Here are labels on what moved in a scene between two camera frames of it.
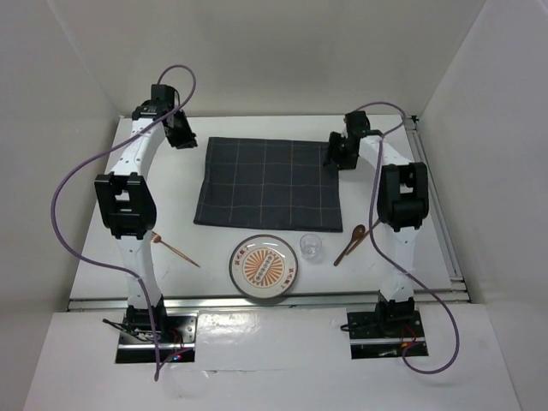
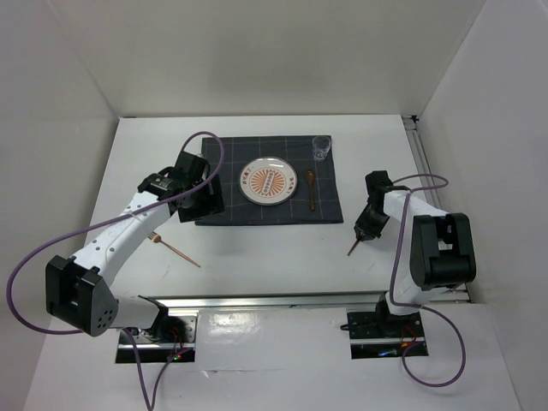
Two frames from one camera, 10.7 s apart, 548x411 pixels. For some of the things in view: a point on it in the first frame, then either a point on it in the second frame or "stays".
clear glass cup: [310, 246] -> [321, 145]
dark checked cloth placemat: [267, 184] stays
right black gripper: [344, 163] -> [371, 232]
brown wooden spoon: [357, 233] -> [311, 177]
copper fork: [157, 239] stays
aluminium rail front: [428, 300] stays
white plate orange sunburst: [263, 267] -> [268, 181]
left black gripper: [188, 136] -> [213, 204]
